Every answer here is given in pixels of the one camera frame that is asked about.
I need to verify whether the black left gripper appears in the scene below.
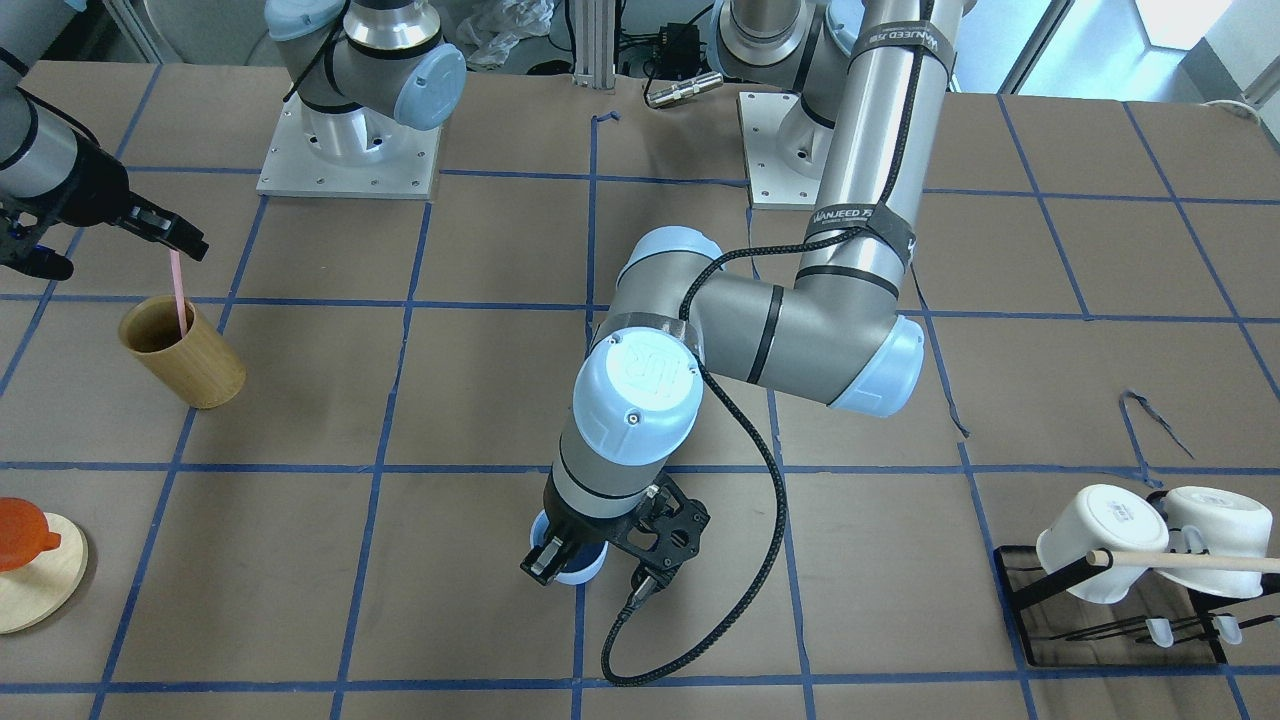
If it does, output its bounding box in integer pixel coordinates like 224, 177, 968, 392
520, 474, 710, 611

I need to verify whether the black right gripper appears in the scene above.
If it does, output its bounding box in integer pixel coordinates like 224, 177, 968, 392
1, 140, 209, 281

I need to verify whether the light blue plastic cup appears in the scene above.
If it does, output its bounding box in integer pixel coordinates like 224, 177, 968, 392
529, 511, 611, 585

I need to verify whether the pink chopstick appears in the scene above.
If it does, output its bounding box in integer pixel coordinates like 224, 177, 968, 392
169, 249, 189, 340

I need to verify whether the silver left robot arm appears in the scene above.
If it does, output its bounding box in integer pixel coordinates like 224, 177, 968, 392
521, 1, 972, 589

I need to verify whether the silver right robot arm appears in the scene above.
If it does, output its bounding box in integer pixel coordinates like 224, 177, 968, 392
1, 1, 209, 281

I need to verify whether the bamboo chopstick holder cup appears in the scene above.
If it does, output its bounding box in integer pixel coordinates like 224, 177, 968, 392
118, 295, 247, 409

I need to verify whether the orange red mug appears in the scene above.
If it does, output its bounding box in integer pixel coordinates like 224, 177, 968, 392
1, 497, 61, 571

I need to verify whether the wooden mug tree stand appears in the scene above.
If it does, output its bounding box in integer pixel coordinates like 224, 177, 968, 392
1, 512, 90, 635

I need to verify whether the white ceramic mug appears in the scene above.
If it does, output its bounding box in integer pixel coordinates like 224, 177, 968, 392
1156, 486, 1274, 600
1036, 484, 1169, 573

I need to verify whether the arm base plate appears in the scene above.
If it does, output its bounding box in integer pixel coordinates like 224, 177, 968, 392
256, 96, 442, 201
739, 91, 833, 211

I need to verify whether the aluminium frame post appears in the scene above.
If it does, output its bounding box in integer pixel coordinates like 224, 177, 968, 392
566, 0, 620, 94

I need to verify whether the wooden rack handle rod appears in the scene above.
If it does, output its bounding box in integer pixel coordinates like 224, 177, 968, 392
1083, 548, 1280, 574

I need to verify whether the black wire mug rack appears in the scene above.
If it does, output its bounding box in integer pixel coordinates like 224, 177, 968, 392
995, 489, 1277, 667

